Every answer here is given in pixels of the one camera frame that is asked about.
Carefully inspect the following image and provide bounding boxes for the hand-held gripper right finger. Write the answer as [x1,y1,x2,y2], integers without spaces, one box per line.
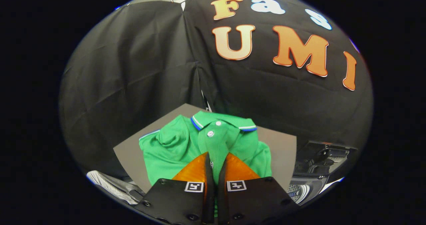
[218,153,302,225]

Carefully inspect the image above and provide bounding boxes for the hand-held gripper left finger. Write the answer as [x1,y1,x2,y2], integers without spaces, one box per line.
[135,152,215,225]

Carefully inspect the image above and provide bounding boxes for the green polo shirt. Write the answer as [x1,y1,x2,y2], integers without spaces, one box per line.
[139,111,272,218]

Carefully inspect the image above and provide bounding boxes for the transparent dark washing machine lid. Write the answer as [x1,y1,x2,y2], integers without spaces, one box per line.
[295,140,358,178]

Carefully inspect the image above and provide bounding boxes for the grey side table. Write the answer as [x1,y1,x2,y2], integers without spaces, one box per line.
[113,103,297,194]

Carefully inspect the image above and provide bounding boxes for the white ribbed sheet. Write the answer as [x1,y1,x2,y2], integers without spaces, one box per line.
[87,170,145,205]

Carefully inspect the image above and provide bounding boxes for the thin metal stand rod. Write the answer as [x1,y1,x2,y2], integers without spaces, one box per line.
[201,89,213,113]

